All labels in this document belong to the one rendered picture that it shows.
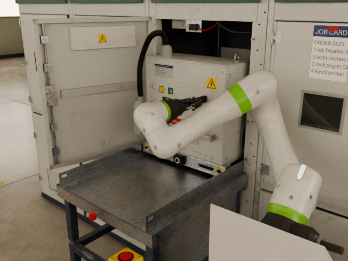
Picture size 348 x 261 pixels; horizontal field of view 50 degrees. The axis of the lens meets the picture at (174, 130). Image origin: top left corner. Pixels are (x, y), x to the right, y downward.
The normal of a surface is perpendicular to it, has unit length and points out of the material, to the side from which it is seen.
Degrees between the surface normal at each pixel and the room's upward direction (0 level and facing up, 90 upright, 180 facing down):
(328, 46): 90
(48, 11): 90
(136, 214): 0
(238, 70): 90
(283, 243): 90
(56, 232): 0
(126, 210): 0
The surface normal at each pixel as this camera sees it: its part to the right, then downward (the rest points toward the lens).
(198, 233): 0.76, 0.21
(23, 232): 0.00, -0.95
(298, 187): -0.14, -0.38
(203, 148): -0.65, 0.24
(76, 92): 0.56, 0.26
